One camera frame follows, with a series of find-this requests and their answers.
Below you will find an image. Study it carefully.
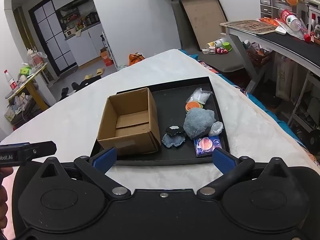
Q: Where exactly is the black pouch with dotted trim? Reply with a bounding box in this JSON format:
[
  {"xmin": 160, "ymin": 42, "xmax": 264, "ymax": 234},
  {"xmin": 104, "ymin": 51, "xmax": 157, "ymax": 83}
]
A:
[{"xmin": 165, "ymin": 125, "xmax": 185, "ymax": 137}]

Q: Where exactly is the white desk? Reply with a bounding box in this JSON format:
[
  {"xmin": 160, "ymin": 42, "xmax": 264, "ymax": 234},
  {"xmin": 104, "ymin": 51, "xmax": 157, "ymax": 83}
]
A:
[{"xmin": 220, "ymin": 20, "xmax": 320, "ymax": 94}]

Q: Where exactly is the black bag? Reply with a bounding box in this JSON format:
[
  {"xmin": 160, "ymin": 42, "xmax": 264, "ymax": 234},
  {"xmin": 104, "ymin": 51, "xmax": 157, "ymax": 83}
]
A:
[{"xmin": 75, "ymin": 79, "xmax": 102, "ymax": 92}]

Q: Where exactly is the brown cardboard box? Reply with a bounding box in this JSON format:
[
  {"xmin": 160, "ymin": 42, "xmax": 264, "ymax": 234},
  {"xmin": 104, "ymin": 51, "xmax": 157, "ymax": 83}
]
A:
[{"xmin": 97, "ymin": 87, "xmax": 161, "ymax": 156}]

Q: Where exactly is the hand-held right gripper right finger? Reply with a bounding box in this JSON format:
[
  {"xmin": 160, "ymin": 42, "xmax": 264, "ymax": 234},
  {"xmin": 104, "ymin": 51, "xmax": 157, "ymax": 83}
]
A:
[{"xmin": 197, "ymin": 147, "xmax": 288, "ymax": 197}]

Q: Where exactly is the white kitchen cabinet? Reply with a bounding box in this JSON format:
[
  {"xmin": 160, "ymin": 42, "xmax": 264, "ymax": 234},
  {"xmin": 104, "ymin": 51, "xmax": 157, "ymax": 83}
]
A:
[{"xmin": 64, "ymin": 22, "xmax": 110, "ymax": 67}]

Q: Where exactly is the orange bag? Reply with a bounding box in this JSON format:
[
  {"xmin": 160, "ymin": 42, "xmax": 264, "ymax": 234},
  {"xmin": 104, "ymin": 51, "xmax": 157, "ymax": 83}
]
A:
[{"xmin": 129, "ymin": 53, "xmax": 145, "ymax": 66}]

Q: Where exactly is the brown storage basket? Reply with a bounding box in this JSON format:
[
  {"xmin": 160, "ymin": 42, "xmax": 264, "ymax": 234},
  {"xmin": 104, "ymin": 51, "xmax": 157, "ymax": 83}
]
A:
[{"xmin": 246, "ymin": 42, "xmax": 273, "ymax": 67}]

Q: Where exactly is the frayed denim cloth piece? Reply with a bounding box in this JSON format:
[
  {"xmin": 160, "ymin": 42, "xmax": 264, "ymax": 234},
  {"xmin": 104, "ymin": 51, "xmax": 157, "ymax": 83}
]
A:
[{"xmin": 162, "ymin": 133, "xmax": 187, "ymax": 148}]

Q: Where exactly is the clear bag of white stuffing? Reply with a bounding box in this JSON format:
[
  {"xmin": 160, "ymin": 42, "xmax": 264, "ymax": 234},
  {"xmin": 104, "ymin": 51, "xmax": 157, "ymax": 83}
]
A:
[{"xmin": 186, "ymin": 87, "xmax": 213, "ymax": 105}]

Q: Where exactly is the black tray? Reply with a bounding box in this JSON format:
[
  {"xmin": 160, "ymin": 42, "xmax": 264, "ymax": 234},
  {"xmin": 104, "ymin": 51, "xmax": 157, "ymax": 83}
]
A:
[{"xmin": 89, "ymin": 76, "xmax": 231, "ymax": 167}]

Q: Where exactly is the black-framed brown board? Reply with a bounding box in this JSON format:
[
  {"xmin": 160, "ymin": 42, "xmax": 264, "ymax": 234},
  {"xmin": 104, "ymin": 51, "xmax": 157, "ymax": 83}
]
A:
[{"xmin": 179, "ymin": 0, "xmax": 228, "ymax": 52}]

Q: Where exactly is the metal shelf rack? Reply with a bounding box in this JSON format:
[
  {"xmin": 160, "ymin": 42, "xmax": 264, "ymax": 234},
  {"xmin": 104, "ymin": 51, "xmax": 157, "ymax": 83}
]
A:
[{"xmin": 287, "ymin": 72, "xmax": 320, "ymax": 140}]

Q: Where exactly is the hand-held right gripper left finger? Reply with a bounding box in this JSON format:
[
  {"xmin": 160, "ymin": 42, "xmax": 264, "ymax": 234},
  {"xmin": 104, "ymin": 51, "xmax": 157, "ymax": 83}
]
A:
[{"xmin": 39, "ymin": 147, "xmax": 132, "ymax": 197}]

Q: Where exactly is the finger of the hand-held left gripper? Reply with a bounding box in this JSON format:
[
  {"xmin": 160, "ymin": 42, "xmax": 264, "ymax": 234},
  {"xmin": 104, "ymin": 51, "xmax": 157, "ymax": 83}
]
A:
[{"xmin": 24, "ymin": 141, "xmax": 56, "ymax": 161}]

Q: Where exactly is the printed cardboard sheet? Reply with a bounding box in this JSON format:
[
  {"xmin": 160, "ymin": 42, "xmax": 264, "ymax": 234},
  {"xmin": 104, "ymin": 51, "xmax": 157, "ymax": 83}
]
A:
[{"xmin": 220, "ymin": 20, "xmax": 277, "ymax": 34}]

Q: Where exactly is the blue tissue pack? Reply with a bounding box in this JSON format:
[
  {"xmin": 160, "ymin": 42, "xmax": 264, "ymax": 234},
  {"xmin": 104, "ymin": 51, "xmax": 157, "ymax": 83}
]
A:
[{"xmin": 194, "ymin": 136, "xmax": 221, "ymax": 157}]

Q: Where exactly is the orange carton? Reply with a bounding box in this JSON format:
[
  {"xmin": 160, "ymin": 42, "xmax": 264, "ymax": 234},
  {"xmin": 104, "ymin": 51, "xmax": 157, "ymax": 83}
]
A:
[{"xmin": 100, "ymin": 47, "xmax": 113, "ymax": 67}]

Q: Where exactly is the black fan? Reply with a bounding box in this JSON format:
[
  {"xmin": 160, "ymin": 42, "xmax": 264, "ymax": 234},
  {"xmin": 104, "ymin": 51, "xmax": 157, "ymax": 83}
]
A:
[{"xmin": 304, "ymin": 130, "xmax": 320, "ymax": 155}]

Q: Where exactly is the clear bottle with red label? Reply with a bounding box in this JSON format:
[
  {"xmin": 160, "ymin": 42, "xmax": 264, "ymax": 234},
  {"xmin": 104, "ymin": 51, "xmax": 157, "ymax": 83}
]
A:
[{"xmin": 278, "ymin": 8, "xmax": 312, "ymax": 42}]

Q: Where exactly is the orange burger toy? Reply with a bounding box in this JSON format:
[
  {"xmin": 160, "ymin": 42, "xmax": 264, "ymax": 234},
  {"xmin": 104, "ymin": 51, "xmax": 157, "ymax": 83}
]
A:
[{"xmin": 185, "ymin": 101, "xmax": 204, "ymax": 113}]

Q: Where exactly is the blue fuzzy plush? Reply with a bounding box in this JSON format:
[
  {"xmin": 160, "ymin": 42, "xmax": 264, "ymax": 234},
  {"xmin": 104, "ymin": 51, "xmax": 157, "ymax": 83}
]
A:
[{"xmin": 183, "ymin": 108, "xmax": 216, "ymax": 140}]

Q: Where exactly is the black desk mat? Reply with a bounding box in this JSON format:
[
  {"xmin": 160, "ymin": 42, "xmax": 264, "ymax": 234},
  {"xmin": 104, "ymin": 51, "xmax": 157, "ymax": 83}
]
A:
[{"xmin": 257, "ymin": 31, "xmax": 320, "ymax": 64}]

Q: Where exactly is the grey drawer unit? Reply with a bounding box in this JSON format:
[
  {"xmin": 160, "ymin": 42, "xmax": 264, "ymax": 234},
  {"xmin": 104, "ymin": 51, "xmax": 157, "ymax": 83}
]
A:
[{"xmin": 259, "ymin": 0, "xmax": 300, "ymax": 20}]

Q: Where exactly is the black-framed sliding door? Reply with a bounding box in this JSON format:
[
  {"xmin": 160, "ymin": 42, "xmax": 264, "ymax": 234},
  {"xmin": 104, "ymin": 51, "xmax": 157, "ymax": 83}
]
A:
[{"xmin": 28, "ymin": 0, "xmax": 78, "ymax": 77}]

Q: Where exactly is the yellow side table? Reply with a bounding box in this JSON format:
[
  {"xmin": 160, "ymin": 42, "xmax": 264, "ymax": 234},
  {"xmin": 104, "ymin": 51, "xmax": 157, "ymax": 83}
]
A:
[{"xmin": 5, "ymin": 62, "xmax": 49, "ymax": 110}]

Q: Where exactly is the water bottle with red label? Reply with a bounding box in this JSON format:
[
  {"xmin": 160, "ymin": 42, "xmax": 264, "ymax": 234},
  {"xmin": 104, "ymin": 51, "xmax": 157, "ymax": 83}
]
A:
[{"xmin": 4, "ymin": 69, "xmax": 17, "ymax": 90}]

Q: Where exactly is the glass jar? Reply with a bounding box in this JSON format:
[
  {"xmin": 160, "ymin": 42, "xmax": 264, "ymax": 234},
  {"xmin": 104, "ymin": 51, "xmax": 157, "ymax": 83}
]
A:
[{"xmin": 27, "ymin": 48, "xmax": 42, "ymax": 68}]

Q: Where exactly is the person's left hand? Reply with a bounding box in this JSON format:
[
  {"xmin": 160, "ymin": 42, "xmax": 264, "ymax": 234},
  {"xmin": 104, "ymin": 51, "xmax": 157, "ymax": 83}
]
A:
[{"xmin": 0, "ymin": 166, "xmax": 14, "ymax": 220}]

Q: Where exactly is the white narrow rack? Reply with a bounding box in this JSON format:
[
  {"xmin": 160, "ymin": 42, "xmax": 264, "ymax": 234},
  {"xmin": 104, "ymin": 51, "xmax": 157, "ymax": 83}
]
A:
[{"xmin": 101, "ymin": 31, "xmax": 118, "ymax": 68}]

